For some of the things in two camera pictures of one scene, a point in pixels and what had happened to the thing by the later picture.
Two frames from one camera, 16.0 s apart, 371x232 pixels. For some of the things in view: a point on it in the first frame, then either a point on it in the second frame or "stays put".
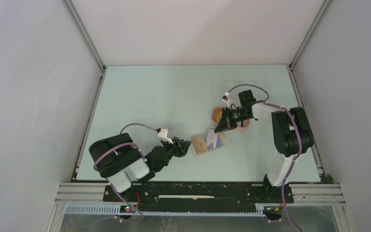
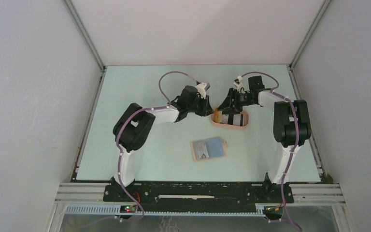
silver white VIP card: [211, 138] to [201, 150]
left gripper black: [180, 146] to [206, 109]
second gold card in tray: [217, 114] stays put
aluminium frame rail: [88, 41] stays put
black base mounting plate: [200, 195] stays put
